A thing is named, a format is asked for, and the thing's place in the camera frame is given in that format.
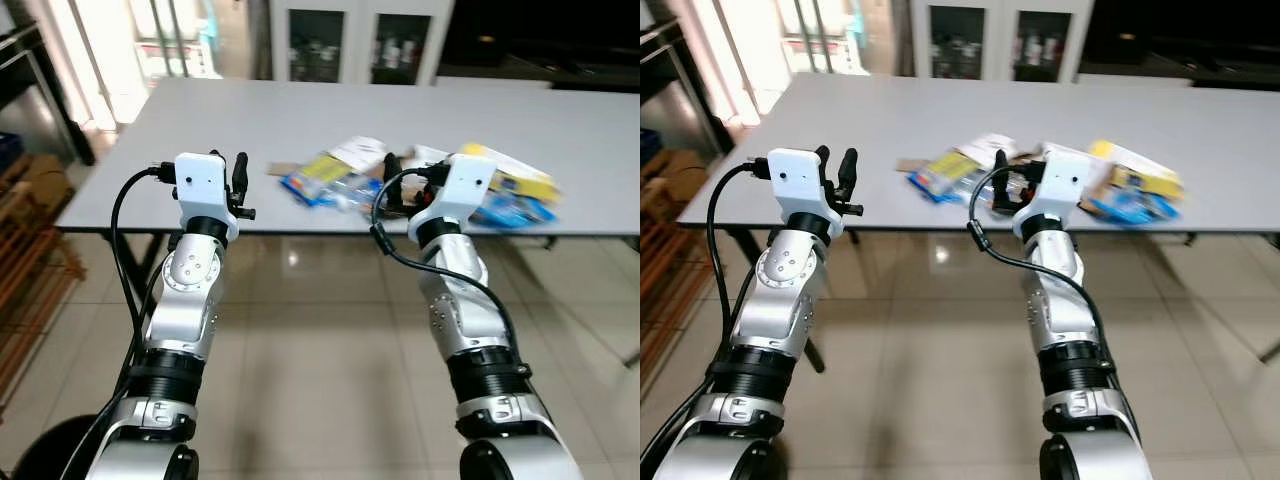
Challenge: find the white paper sheet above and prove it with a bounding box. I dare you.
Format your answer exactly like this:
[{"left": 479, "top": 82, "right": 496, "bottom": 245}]
[
  {"left": 958, "top": 133, "right": 1019, "bottom": 167},
  {"left": 330, "top": 136, "right": 390, "bottom": 173}
]

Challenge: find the grey folding table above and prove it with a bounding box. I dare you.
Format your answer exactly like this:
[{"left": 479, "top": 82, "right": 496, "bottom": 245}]
[
  {"left": 677, "top": 72, "right": 1280, "bottom": 373},
  {"left": 55, "top": 78, "right": 641, "bottom": 371}
]

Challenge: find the yellow blue snack wrapper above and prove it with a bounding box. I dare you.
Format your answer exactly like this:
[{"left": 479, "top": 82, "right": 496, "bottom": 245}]
[
  {"left": 1085, "top": 139, "right": 1187, "bottom": 227},
  {"left": 458, "top": 143, "right": 561, "bottom": 230}
]

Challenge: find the glass entrance door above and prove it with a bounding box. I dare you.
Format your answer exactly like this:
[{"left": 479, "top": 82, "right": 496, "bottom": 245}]
[
  {"left": 668, "top": 0, "right": 871, "bottom": 126},
  {"left": 28, "top": 0, "right": 233, "bottom": 129}
]

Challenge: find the white glass door cabinet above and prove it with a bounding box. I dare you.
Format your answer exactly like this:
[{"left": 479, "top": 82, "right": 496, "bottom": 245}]
[
  {"left": 910, "top": 0, "right": 1094, "bottom": 84},
  {"left": 270, "top": 0, "right": 457, "bottom": 87}
]

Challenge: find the black low cabinet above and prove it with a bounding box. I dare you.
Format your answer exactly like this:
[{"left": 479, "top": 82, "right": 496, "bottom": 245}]
[
  {"left": 1077, "top": 0, "right": 1280, "bottom": 93},
  {"left": 437, "top": 0, "right": 641, "bottom": 91}
]

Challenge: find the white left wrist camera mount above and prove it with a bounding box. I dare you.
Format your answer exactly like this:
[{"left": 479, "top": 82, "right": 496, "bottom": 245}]
[
  {"left": 767, "top": 148, "right": 837, "bottom": 240},
  {"left": 174, "top": 152, "right": 242, "bottom": 244}
]

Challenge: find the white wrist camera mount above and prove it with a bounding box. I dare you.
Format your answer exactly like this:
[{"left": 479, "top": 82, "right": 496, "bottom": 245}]
[
  {"left": 408, "top": 153, "right": 498, "bottom": 244},
  {"left": 174, "top": 152, "right": 242, "bottom": 244},
  {"left": 767, "top": 148, "right": 837, "bottom": 240},
  {"left": 1012, "top": 150, "right": 1093, "bottom": 239}
]

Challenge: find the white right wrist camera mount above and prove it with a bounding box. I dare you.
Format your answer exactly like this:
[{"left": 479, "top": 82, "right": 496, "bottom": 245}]
[
  {"left": 1012, "top": 150, "right": 1093, "bottom": 239},
  {"left": 408, "top": 153, "right": 498, "bottom": 244}
]

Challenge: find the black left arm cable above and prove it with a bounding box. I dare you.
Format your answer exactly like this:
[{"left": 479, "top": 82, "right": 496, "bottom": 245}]
[
  {"left": 60, "top": 162, "right": 181, "bottom": 480},
  {"left": 640, "top": 158, "right": 771, "bottom": 480}
]

